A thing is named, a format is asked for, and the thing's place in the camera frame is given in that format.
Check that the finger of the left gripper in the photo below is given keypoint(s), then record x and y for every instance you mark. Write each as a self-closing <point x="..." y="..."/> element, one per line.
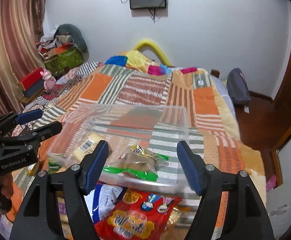
<point x="11" y="120"/>
<point x="42" y="133"/>

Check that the clear plastic storage bin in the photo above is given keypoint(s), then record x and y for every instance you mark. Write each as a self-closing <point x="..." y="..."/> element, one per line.
<point x="157" y="128"/>

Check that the red shoe box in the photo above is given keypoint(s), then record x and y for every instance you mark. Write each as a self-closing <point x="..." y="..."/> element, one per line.
<point x="30" y="79"/>

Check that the yellow barcode snack pack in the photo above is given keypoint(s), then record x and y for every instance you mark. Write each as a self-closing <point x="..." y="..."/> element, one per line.
<point x="87" y="146"/>

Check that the pink plush toy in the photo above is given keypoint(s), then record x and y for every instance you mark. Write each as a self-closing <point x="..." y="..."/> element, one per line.
<point x="49" y="80"/>

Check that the blue white snack bag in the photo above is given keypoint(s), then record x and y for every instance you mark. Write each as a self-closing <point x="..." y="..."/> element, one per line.
<point x="105" y="198"/>

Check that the green patterned box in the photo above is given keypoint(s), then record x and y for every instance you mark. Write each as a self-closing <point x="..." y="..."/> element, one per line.
<point x="69" y="59"/>

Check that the striped pink curtain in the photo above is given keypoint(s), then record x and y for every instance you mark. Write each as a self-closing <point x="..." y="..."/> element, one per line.
<point x="21" y="27"/>

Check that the green trimmed clear snack pack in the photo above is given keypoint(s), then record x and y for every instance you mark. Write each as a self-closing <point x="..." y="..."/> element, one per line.
<point x="137" y="162"/>

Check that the red cartoon chip bag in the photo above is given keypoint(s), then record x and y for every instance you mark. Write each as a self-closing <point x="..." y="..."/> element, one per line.
<point x="138" y="215"/>

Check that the patchwork striped bed quilt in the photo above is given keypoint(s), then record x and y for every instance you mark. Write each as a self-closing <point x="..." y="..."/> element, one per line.
<point x="212" y="124"/>

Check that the colourful patch pillow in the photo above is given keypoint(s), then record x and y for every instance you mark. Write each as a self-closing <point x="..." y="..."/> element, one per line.
<point x="136" y="60"/>

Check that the dark grey backpack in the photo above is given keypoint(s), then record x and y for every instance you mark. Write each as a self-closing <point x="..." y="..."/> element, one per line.
<point x="237" y="88"/>

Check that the yellow foam tube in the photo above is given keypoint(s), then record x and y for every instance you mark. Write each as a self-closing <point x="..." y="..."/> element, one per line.
<point x="146" y="43"/>

